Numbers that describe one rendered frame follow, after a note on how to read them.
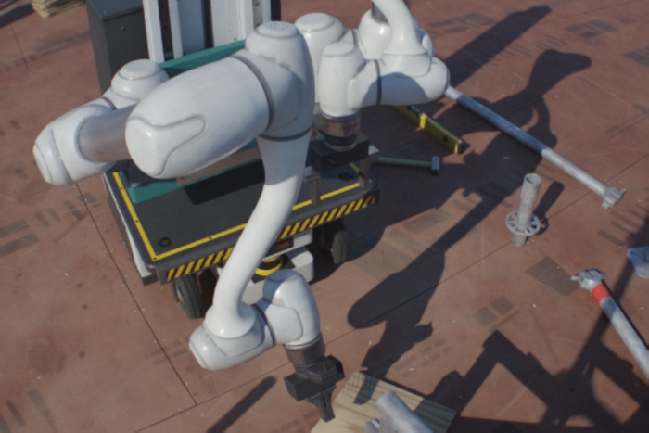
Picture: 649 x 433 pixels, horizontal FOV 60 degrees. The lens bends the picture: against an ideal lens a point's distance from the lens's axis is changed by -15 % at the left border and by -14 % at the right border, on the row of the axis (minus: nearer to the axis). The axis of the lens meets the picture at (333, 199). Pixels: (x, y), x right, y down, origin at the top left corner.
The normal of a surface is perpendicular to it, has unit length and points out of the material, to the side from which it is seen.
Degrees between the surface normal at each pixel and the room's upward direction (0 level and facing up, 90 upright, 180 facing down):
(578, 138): 0
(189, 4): 90
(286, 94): 81
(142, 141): 88
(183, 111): 44
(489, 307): 0
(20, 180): 0
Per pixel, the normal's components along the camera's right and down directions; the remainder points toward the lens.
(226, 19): 0.51, 0.54
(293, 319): 0.40, 0.14
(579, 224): 0.00, -0.77
